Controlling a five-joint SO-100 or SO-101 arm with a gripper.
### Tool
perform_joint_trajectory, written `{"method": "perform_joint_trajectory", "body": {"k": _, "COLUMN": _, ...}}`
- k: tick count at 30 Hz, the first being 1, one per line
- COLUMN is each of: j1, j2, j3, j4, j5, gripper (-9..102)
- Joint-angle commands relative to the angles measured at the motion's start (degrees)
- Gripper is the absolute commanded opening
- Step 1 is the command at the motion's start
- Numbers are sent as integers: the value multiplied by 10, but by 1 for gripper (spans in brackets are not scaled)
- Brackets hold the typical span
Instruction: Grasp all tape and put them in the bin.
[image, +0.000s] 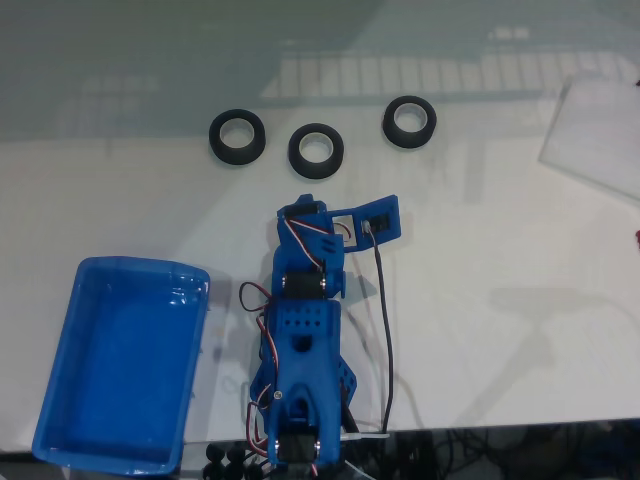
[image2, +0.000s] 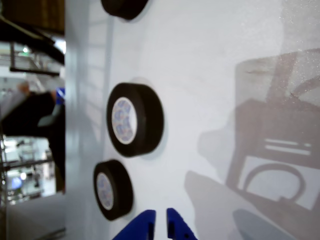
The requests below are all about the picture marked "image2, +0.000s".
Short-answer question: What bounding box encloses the small blue object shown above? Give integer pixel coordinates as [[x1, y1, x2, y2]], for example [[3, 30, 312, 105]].
[[55, 87, 66, 106]]

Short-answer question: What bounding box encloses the person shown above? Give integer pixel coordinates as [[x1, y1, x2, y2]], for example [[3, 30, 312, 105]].
[[0, 81, 66, 194]]

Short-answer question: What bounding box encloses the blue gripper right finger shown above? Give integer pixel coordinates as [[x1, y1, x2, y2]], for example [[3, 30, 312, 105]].
[[166, 207, 198, 240]]

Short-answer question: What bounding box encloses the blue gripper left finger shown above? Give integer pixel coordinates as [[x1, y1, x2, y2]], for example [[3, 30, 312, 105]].
[[112, 209, 157, 240]]

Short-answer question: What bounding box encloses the brown wooden board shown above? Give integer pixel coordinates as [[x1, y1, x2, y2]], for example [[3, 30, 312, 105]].
[[1, 0, 66, 36]]

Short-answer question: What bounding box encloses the metal lattice frame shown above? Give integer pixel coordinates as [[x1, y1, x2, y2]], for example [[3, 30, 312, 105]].
[[0, 134, 9, 207]]

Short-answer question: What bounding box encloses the black tape roll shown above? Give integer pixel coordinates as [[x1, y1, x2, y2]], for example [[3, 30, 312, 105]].
[[106, 82, 166, 158], [93, 159, 135, 222], [100, 0, 150, 21]]

